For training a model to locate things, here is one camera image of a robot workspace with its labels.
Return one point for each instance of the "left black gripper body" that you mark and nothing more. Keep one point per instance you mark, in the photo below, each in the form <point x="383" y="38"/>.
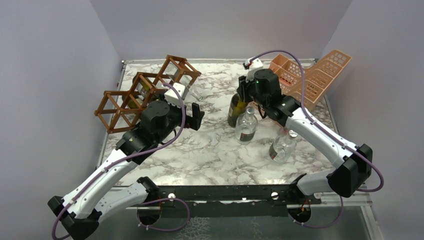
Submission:
<point x="176" y="116"/>

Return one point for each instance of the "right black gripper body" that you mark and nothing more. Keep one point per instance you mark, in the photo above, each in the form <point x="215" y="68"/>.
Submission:
<point x="259" y="99"/>

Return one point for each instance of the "olive wine bottle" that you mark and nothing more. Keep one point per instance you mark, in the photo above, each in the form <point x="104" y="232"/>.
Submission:
<point x="236" y="108"/>

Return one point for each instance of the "green wine bottle cream label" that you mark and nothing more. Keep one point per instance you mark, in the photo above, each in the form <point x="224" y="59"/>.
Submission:
<point x="131" y="103"/>

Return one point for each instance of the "dark green wine bottle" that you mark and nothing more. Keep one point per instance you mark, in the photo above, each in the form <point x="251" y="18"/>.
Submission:
<point x="144" y="89"/>

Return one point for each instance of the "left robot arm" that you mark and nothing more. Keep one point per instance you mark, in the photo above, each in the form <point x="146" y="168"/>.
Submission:
<point x="82" y="210"/>

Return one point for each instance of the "clear bottle with label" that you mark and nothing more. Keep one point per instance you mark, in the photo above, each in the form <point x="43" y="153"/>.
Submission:
<point x="246" y="126"/>

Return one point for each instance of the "clear bottle silver cap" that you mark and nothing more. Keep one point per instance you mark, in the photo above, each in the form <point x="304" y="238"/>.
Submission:
<point x="172" y="71"/>

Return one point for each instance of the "brown wooden wine rack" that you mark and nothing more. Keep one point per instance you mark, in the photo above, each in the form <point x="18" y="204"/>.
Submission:
<point x="120" y="110"/>

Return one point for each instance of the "clear bottle pink cap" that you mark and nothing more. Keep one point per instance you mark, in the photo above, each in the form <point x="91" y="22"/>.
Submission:
<point x="283" y="146"/>

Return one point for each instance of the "peach plastic tiered basket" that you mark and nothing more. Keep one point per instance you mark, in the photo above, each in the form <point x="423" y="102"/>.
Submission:
<point x="318" y="77"/>

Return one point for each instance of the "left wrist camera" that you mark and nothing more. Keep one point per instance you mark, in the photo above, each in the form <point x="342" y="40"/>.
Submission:
<point x="175" y="93"/>

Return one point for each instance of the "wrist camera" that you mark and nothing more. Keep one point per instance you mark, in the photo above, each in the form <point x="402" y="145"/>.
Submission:
<point x="175" y="93"/>
<point x="252" y="67"/>

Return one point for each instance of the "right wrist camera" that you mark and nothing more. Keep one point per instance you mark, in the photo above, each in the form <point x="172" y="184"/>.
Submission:
<point x="252" y="67"/>

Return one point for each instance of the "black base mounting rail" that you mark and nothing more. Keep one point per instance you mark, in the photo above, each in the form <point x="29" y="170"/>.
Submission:
<point x="223" y="201"/>

